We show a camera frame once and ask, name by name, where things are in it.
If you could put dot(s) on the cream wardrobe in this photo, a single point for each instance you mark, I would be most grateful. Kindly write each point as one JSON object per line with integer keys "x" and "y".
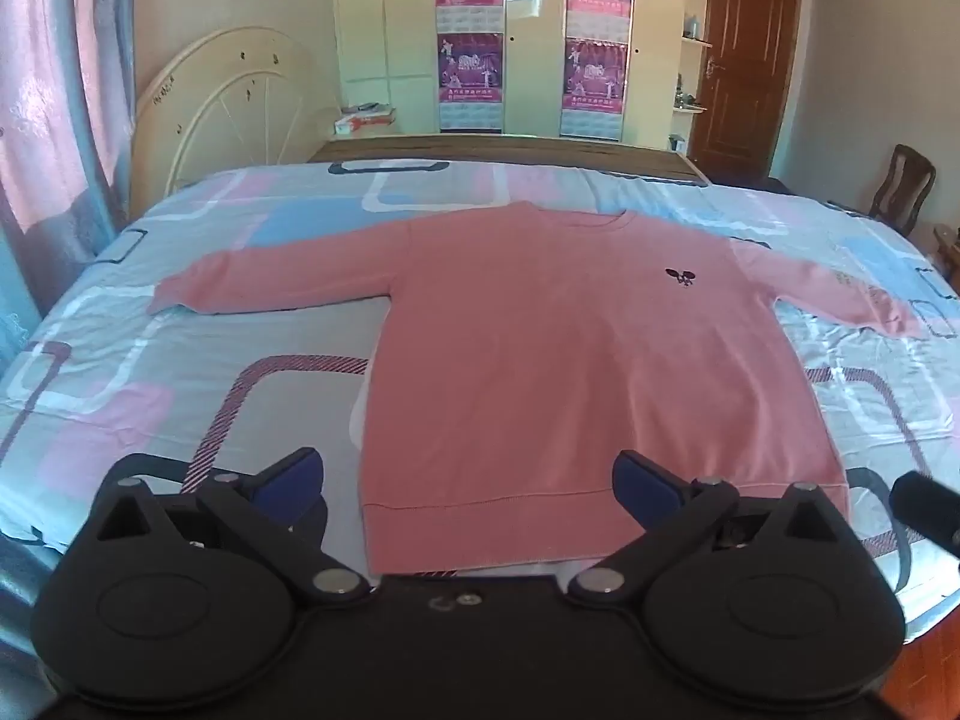
{"x": 532, "y": 15}

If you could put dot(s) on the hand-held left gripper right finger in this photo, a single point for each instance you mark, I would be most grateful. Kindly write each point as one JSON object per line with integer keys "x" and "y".
{"x": 645, "y": 484}

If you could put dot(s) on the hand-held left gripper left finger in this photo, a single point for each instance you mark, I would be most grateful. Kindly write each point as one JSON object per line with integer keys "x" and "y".
{"x": 289, "y": 478}

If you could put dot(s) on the brown wooden door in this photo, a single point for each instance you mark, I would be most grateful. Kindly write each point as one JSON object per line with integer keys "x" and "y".
{"x": 742, "y": 52}

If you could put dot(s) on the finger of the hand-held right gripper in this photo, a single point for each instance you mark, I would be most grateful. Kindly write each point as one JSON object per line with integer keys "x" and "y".
{"x": 924, "y": 510}

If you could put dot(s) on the brown wooden furniture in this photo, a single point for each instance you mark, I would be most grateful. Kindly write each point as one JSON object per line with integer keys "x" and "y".
{"x": 949, "y": 255}

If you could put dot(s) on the patterned bed sheet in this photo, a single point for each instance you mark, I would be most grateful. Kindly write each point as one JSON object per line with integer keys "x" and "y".
{"x": 225, "y": 300}

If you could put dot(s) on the cream corner shelf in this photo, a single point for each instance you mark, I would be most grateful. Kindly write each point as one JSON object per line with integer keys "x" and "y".
{"x": 694, "y": 41}

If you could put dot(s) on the brown wooden chair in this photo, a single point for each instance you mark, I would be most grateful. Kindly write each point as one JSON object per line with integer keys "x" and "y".
{"x": 904, "y": 180}

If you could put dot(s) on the pink sweater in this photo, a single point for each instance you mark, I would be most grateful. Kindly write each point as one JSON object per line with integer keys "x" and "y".
{"x": 585, "y": 352}

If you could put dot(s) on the pink curtain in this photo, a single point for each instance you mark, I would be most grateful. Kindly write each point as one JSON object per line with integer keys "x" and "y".
{"x": 52, "y": 90}

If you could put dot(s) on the brown wooden bed board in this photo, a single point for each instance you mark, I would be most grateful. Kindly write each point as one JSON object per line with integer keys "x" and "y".
{"x": 510, "y": 148}

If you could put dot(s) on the cream round headboard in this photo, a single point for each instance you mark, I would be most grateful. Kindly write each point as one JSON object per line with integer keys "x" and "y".
{"x": 225, "y": 105}

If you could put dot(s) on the white cardboard box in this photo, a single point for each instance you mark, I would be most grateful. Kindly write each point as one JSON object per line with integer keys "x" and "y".
{"x": 364, "y": 120}

